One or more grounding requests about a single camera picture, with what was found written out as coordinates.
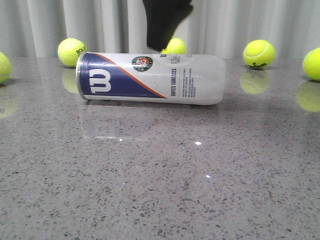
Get tennis ball Roland Garros print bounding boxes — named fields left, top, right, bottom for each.
left=57, top=38, right=87, bottom=68

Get centre tennis ball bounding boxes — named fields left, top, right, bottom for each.
left=161, top=37, right=187, bottom=54

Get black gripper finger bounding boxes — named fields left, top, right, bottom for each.
left=142, top=0, right=194, bottom=52

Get white Wilson tennis ball can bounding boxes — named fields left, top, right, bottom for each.
left=76, top=52, right=226, bottom=106

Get tennis ball far left edge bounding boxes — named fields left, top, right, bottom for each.
left=0, top=52, right=12, bottom=85

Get tennis ball edge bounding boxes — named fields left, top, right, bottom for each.
left=0, top=52, right=12, bottom=85
left=302, top=47, right=320, bottom=81

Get tennis ball far right edge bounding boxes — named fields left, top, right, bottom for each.
left=302, top=47, right=320, bottom=81

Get tennis ball Wilson 3 print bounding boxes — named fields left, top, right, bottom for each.
left=242, top=39, right=276, bottom=69

